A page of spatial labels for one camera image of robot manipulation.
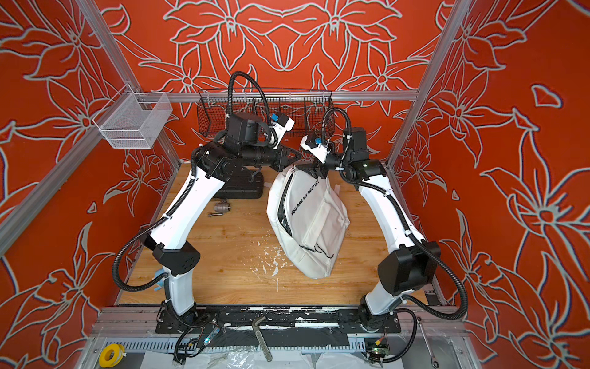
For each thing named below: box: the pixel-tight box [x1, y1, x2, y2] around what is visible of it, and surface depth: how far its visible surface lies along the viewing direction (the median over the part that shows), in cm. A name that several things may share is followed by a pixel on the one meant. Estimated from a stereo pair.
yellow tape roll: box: [98, 342, 127, 369], surface depth 69 cm
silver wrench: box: [416, 315, 440, 369], surface depth 68 cm
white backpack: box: [266, 166, 351, 280], surface depth 79 cm
